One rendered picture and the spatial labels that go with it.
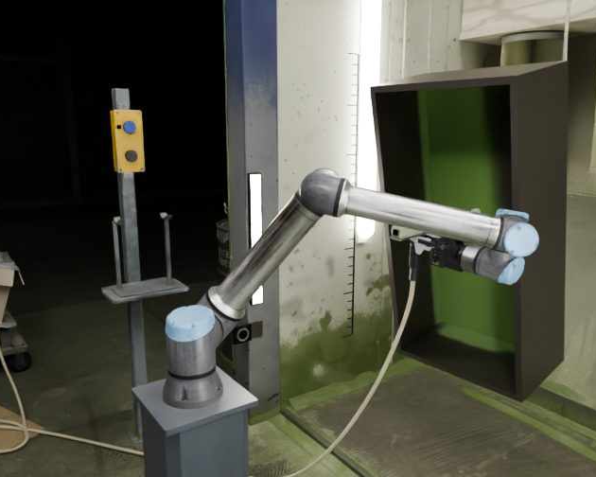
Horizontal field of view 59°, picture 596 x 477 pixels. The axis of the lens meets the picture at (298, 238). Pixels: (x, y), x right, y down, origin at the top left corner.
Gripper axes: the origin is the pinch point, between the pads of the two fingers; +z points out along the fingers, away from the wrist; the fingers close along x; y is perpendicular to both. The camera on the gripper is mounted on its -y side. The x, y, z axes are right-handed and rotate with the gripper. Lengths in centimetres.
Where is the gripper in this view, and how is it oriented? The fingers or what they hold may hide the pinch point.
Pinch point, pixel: (415, 235)
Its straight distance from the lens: 186.1
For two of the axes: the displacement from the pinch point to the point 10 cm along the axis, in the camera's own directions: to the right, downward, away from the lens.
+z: -6.7, -2.5, 7.0
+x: 7.4, -1.9, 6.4
